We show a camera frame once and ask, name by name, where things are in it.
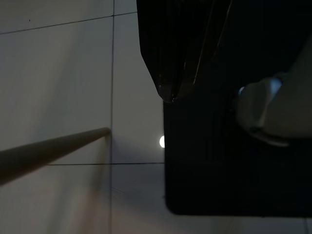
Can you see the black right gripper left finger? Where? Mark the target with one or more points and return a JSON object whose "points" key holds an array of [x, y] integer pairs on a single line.
{"points": [[161, 48]]}

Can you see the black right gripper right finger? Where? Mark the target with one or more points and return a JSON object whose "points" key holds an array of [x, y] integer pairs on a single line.
{"points": [[204, 36]]}

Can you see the black floor mat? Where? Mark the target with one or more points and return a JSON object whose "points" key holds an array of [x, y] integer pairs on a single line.
{"points": [[207, 170]]}

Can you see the beige rod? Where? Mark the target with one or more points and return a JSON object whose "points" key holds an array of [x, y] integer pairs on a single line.
{"points": [[48, 151]]}

